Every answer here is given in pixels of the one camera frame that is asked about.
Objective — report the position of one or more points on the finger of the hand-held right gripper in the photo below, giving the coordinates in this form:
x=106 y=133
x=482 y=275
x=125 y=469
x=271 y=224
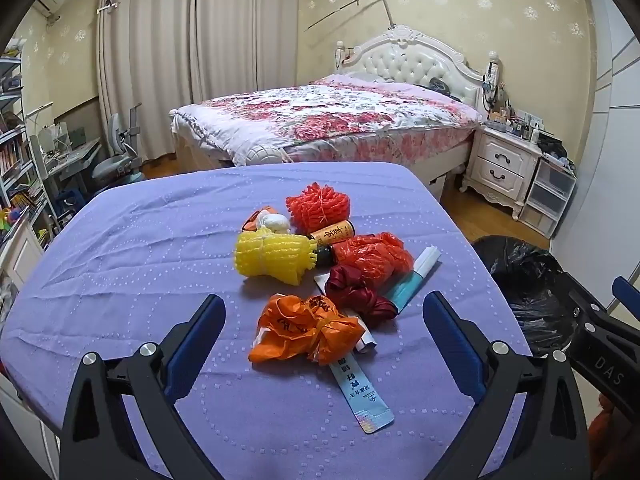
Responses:
x=627 y=295
x=587 y=297

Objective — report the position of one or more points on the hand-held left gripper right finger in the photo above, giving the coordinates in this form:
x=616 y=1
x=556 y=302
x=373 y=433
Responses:
x=450 y=345

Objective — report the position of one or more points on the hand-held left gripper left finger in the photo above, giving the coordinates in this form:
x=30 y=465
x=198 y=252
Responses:
x=197 y=345

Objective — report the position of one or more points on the trash bin with black bag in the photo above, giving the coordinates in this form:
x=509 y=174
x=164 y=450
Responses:
x=525 y=280

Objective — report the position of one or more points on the teal and white tube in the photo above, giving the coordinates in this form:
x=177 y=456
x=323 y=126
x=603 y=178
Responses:
x=407 y=292

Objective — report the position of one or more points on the orange plastic bag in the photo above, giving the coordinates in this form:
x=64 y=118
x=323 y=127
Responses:
x=295 y=327

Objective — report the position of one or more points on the light blue sachet strip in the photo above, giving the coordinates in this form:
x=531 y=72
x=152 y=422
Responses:
x=360 y=400

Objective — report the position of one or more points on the yellow foam fruit net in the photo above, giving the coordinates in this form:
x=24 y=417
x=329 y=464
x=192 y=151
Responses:
x=272 y=257

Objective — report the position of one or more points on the dark red plastic bag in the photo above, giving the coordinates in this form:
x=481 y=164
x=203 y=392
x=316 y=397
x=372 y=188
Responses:
x=350 y=285

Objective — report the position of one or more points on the red-orange plastic bag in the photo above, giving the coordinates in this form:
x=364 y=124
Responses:
x=370 y=257

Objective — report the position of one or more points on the small orange wrapper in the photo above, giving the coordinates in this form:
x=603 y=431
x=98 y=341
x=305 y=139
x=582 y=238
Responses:
x=252 y=217

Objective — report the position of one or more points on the white tissue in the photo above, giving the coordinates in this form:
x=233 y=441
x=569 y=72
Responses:
x=275 y=222

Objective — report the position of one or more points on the yellow label bottle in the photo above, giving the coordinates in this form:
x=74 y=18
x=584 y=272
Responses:
x=335 y=232

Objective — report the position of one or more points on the red foam fruit net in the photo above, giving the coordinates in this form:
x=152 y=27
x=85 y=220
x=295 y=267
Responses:
x=317 y=207

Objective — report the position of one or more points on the person's right forearm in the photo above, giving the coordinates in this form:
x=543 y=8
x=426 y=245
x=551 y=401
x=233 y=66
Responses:
x=615 y=440

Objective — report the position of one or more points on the purple tablecloth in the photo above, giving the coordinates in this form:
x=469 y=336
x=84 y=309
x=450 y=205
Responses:
x=125 y=270

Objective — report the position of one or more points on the clear plastic drawer unit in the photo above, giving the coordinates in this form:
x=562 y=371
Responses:
x=547 y=195

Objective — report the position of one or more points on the pile of dark clothes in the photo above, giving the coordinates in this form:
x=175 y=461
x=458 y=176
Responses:
x=555 y=150

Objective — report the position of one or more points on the white nightstand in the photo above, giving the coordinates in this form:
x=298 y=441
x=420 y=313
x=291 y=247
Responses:
x=500 y=160

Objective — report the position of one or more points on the white wardrobe door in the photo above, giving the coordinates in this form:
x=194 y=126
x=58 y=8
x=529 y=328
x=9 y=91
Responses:
x=615 y=110

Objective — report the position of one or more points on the cluster of small bottles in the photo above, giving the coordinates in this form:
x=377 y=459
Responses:
x=515 y=122

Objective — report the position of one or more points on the grey ergonomic chair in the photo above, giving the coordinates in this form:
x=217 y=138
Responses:
x=115 y=165

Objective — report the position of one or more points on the colourful toy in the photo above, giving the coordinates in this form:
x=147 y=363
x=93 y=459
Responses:
x=12 y=217

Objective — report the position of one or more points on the grey desk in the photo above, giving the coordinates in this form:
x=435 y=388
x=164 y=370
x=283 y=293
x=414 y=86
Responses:
x=70 y=157

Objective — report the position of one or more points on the dark cloth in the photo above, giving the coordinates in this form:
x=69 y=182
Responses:
x=440 y=87

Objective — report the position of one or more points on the bookshelf with books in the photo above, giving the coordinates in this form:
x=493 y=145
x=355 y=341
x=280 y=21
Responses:
x=15 y=160

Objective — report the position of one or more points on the floral quilt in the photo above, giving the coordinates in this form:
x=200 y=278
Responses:
x=325 y=115

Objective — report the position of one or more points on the beige pleated curtains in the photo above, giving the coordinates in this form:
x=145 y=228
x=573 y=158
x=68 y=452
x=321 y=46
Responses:
x=160 y=60

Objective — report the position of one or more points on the white bed with tufted headboard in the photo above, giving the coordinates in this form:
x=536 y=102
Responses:
x=400 y=55

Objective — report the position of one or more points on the thin wall-mounted rod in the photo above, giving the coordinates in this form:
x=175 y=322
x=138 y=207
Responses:
x=345 y=9

